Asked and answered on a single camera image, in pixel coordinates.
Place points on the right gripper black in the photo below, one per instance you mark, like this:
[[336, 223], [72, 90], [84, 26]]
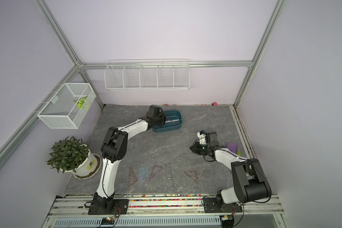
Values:
[[195, 149]]

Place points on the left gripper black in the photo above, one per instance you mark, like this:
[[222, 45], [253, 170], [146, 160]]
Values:
[[160, 124]]

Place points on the clear straight ruler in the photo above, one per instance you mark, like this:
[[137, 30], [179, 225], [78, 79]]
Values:
[[171, 175], [173, 122]]

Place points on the teal plastic storage box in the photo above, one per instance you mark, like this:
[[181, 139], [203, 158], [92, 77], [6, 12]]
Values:
[[169, 127]]

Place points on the clear straight ruler bottom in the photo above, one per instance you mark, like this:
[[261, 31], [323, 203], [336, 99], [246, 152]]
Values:
[[171, 175]]

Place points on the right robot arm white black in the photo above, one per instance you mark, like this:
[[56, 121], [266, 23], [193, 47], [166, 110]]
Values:
[[249, 181]]

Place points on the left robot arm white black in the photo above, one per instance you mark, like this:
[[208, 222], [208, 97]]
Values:
[[113, 150]]

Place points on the pink triangle ruler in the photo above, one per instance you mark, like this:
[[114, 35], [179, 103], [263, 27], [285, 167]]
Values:
[[155, 171]]

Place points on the blue protractor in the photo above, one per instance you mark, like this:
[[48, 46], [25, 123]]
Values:
[[143, 173]]

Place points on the white vent grille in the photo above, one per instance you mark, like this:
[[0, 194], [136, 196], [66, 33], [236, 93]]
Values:
[[138, 222]]

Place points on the circuit board right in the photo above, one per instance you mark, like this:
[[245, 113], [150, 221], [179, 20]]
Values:
[[227, 221]]

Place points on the circuit board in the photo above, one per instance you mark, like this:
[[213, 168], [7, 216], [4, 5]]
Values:
[[227, 221], [107, 221]]

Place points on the green leaf toy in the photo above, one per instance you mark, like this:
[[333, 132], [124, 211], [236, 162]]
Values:
[[82, 103]]

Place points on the white mesh basket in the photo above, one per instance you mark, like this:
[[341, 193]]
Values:
[[61, 112]]

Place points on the potted green plant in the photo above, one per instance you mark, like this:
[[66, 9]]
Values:
[[72, 155]]

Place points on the circuit board left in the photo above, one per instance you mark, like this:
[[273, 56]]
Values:
[[107, 221]]

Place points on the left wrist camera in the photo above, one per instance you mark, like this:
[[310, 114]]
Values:
[[154, 110]]

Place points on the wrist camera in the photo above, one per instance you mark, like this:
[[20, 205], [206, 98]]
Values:
[[208, 138], [154, 110]]

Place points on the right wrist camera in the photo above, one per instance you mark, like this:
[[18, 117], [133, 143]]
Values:
[[208, 138]]

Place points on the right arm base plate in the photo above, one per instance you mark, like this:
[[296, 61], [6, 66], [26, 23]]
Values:
[[217, 205]]

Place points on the white wire wall shelf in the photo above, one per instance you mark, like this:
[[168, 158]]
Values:
[[147, 74]]

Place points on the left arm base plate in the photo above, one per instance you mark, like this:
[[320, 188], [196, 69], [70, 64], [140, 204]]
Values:
[[113, 207]]

